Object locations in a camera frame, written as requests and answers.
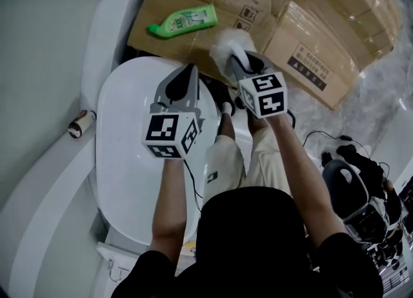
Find green detergent bottle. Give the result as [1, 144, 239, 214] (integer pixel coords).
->
[147, 3, 217, 39]

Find black round chair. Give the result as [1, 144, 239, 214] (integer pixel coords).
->
[322, 159, 371, 221]

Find black cable with inline plug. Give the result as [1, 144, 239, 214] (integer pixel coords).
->
[303, 130, 372, 162]

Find white oval bathtub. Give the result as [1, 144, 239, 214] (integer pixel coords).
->
[96, 57, 220, 248]

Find person's black shirt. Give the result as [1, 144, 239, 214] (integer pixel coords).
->
[111, 186, 385, 298]

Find tape-wrapped brown cardboard box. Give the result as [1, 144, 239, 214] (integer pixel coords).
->
[257, 0, 404, 110]

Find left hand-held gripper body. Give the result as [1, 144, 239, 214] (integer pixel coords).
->
[141, 101, 206, 161]

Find person's right forearm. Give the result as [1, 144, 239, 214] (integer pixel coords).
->
[248, 114, 349, 249]

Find person's left forearm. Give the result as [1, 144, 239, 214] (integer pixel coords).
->
[150, 157, 190, 262]

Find person's left black shoe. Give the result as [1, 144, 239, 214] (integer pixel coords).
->
[209, 79, 234, 115]

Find grey and black backpack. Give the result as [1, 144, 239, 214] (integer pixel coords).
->
[342, 193, 404, 259]

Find paper roll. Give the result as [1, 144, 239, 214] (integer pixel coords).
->
[67, 109, 97, 139]

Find white drawer unit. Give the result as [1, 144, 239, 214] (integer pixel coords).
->
[96, 241, 143, 291]

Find white fluffy sponge ball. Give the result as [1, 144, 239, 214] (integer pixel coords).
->
[208, 28, 258, 80]

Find person's beige trousers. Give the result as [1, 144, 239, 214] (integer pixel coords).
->
[205, 125, 293, 209]

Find black garment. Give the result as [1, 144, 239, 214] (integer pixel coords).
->
[337, 144, 403, 194]

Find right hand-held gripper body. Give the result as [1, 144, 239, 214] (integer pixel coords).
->
[238, 72, 288, 119]

